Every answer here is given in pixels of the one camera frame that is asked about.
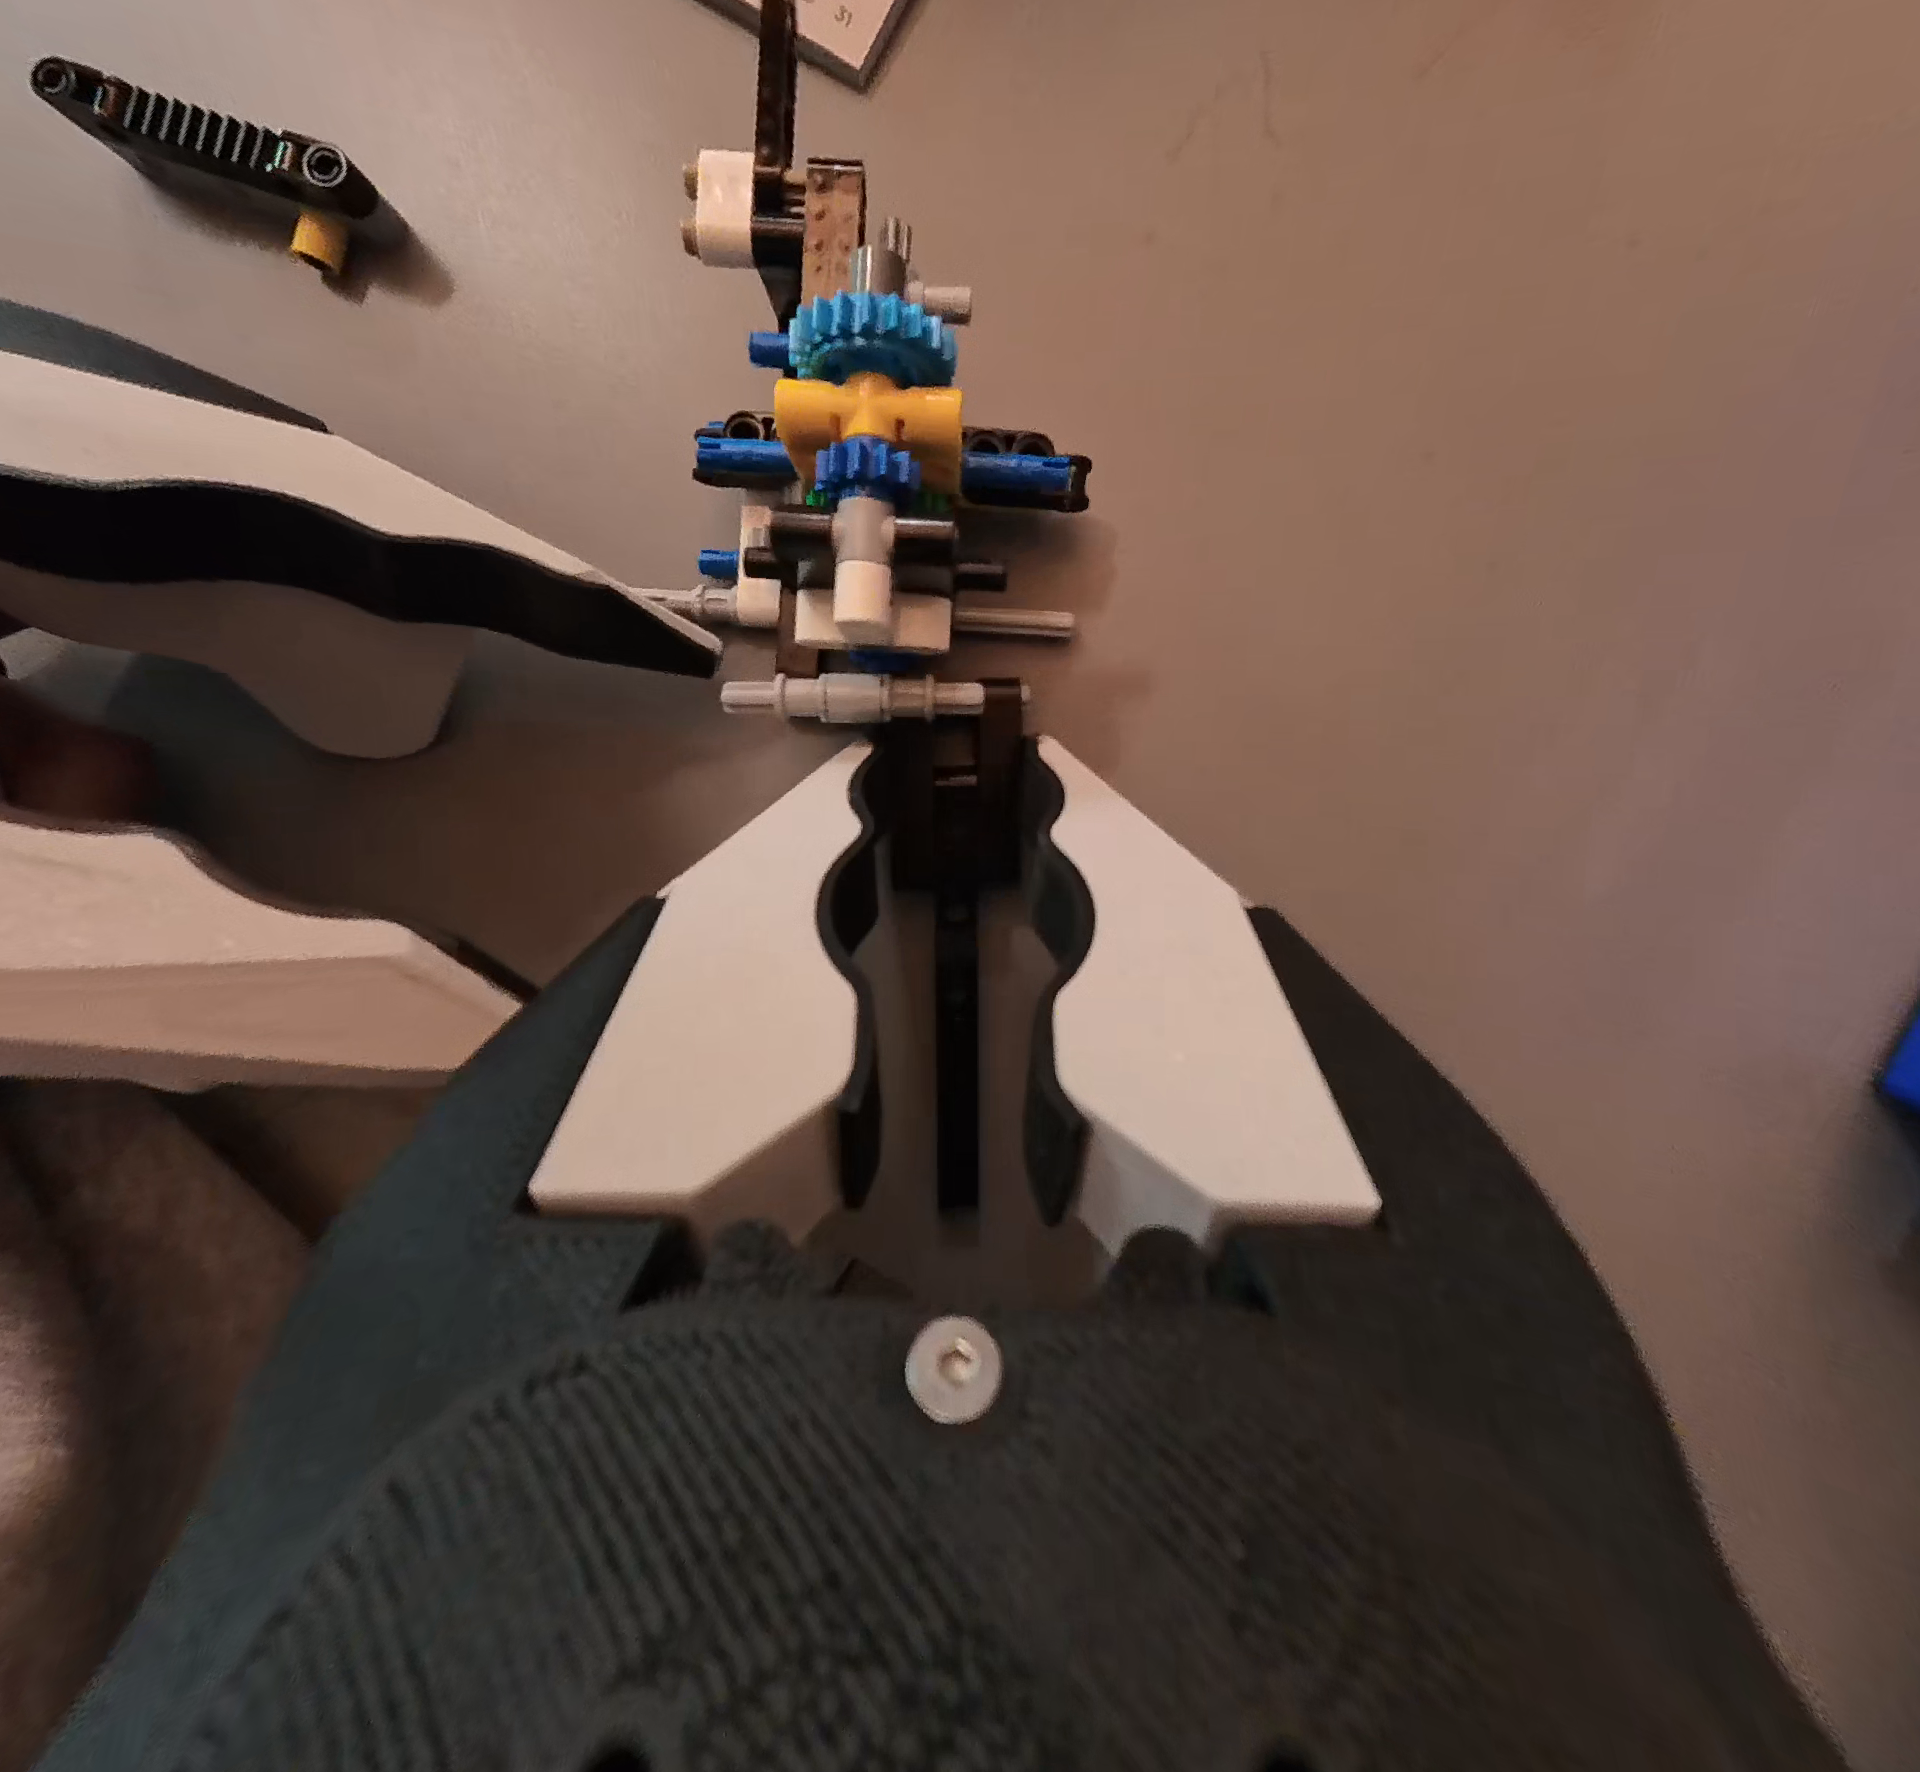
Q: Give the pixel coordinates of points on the black lego gear rack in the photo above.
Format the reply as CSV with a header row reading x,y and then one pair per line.
x,y
210,137

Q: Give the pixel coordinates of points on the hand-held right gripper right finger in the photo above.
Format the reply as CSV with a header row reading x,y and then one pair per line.
x,y
1201,1051

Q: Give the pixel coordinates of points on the lego gear model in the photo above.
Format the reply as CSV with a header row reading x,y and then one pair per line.
x,y
868,414

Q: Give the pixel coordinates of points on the black lego beam subassembly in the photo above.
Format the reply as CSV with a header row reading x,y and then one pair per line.
x,y
953,1007

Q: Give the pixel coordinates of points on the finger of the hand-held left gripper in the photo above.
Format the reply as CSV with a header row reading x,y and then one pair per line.
x,y
194,976
226,451

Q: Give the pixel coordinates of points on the blue mat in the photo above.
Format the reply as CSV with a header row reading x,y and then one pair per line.
x,y
1900,1068

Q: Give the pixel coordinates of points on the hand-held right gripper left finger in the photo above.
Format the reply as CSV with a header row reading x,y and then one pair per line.
x,y
704,1037

